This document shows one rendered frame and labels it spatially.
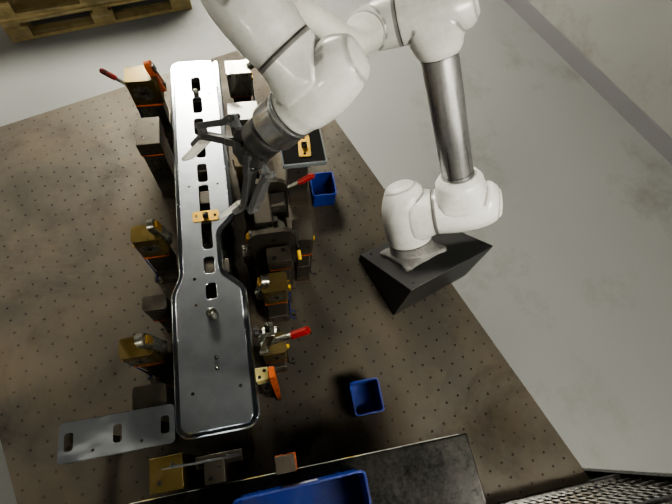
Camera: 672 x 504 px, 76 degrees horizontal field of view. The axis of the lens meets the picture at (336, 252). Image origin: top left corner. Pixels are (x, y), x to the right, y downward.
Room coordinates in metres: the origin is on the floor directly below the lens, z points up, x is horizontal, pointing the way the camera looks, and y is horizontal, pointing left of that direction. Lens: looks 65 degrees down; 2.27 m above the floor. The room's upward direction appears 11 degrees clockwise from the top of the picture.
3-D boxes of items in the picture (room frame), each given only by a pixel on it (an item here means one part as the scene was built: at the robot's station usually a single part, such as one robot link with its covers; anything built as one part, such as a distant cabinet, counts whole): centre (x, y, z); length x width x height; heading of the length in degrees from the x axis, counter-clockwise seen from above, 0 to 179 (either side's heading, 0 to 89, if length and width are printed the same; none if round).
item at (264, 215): (0.61, 0.22, 0.95); 0.18 x 0.13 x 0.49; 21
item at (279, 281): (0.43, 0.15, 0.88); 0.11 x 0.07 x 0.37; 111
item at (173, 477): (-0.11, 0.30, 0.88); 0.08 x 0.08 x 0.36; 21
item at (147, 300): (0.31, 0.52, 0.84); 0.10 x 0.05 x 0.29; 111
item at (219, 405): (0.65, 0.46, 1.00); 1.38 x 0.22 x 0.02; 21
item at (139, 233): (0.51, 0.60, 0.87); 0.12 x 0.07 x 0.35; 111
